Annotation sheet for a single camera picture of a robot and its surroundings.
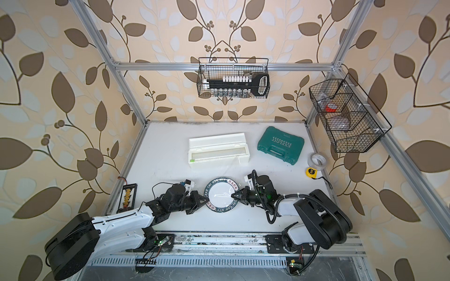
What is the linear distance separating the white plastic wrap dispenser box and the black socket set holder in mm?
271

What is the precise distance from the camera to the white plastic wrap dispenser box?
0.95 metres

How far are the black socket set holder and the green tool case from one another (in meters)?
0.30

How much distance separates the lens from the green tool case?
1.01 m
